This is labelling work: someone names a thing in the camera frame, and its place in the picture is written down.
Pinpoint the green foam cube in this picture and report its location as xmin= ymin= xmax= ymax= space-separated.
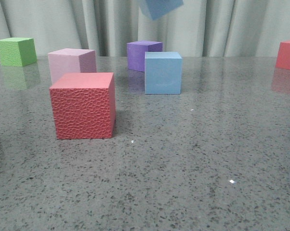
xmin=0 ymin=38 xmax=37 ymax=67

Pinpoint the light blue foam cube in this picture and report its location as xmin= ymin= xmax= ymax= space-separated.
xmin=137 ymin=0 xmax=184 ymax=20
xmin=145 ymin=51 xmax=183 ymax=94

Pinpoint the large red foam cube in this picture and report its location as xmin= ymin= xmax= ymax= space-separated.
xmin=49 ymin=72 xmax=116 ymax=139

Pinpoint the purple foam cube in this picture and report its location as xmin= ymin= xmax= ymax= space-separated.
xmin=127 ymin=40 xmax=163 ymax=72

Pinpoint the red foam cube far right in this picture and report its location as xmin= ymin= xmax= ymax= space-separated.
xmin=276 ymin=40 xmax=290 ymax=70

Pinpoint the grey-green curtain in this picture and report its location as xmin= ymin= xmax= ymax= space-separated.
xmin=0 ymin=0 xmax=290 ymax=57

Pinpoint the pink foam cube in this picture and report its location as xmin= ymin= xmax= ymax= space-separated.
xmin=48 ymin=48 xmax=97 ymax=84

